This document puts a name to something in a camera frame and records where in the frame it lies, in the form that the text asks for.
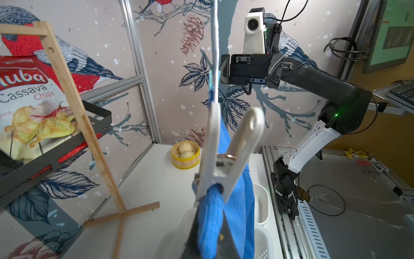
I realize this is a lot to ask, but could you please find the cassava chips bag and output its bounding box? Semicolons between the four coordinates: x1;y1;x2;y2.
1;56;80;164

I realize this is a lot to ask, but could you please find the teal clothespin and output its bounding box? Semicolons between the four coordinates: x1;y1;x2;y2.
208;70;214;101

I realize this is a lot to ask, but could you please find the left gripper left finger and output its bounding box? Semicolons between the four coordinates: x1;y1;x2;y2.
181;213;201;259

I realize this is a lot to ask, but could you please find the black wall basket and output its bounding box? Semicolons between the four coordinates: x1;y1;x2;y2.
1;101;112;207

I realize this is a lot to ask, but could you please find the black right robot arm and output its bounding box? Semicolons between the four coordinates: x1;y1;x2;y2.
219;54;372;220

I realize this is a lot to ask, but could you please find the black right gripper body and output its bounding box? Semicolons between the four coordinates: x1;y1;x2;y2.
219;54;285;88

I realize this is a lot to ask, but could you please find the yellow bowl with buns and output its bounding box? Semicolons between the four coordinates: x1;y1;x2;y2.
171;140;201;169

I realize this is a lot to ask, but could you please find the blue tank top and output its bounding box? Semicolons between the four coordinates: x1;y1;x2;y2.
192;117;256;259

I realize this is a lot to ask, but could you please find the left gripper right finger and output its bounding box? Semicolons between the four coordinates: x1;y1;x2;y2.
221;223;240;259

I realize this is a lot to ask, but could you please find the wooden clothes rack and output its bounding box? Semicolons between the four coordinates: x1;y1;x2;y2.
1;22;160;259

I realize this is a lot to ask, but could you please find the white wire hanger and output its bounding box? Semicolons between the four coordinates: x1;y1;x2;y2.
210;1;220;103

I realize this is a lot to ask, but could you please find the grey clothespin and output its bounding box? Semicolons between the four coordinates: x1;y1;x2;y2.
196;102;265;202

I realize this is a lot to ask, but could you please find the white plastic tray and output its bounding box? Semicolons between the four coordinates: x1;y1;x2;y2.
253;183;270;225

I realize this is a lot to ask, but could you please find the white perforated plastic basket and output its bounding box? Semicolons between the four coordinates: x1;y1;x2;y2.
162;208;274;259

